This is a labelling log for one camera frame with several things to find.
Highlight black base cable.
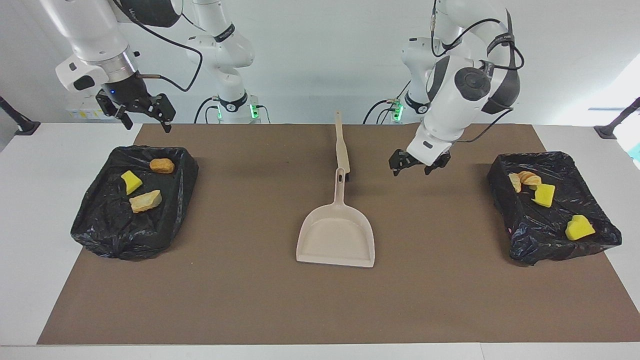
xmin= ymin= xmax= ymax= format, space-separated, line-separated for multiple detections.
xmin=194 ymin=96 xmax=221 ymax=124
xmin=362 ymin=80 xmax=412 ymax=125

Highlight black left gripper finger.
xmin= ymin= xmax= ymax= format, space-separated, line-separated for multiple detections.
xmin=388 ymin=148 xmax=417 ymax=177
xmin=424 ymin=151 xmax=452 ymax=176

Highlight brown table mat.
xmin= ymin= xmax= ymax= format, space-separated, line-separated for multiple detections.
xmin=36 ymin=123 xmax=640 ymax=346

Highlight white wall socket box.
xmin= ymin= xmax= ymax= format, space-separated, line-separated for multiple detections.
xmin=65 ymin=97 xmax=115 ymax=121

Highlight beige plastic dustpan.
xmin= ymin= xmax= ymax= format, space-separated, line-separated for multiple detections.
xmin=296 ymin=168 xmax=376 ymax=269

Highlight beige hand brush black bristles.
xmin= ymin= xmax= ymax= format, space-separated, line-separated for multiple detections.
xmin=334 ymin=111 xmax=352 ymax=182

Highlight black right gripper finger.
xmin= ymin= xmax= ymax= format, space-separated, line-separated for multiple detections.
xmin=142 ymin=93 xmax=177 ymax=134
xmin=95 ymin=91 xmax=134 ymax=131

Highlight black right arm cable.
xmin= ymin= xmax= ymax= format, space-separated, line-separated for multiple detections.
xmin=111 ymin=0 xmax=204 ymax=93

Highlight black camera stand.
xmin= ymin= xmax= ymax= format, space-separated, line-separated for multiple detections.
xmin=594 ymin=97 xmax=640 ymax=140
xmin=0 ymin=95 xmax=41 ymax=136

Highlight yellow sponge piece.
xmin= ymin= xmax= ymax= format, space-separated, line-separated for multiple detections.
xmin=531 ymin=183 xmax=556 ymax=208
xmin=565 ymin=215 xmax=596 ymax=241

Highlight bin lined with black bag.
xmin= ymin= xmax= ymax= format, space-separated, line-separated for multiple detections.
xmin=70 ymin=145 xmax=200 ymax=261
xmin=487 ymin=151 xmax=623 ymax=266

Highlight yellow sponge with green backing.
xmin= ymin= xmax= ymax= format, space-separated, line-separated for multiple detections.
xmin=120 ymin=170 xmax=143 ymax=195

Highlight pale crusty bread chunk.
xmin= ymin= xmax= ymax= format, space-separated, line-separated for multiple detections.
xmin=129 ymin=189 xmax=163 ymax=214

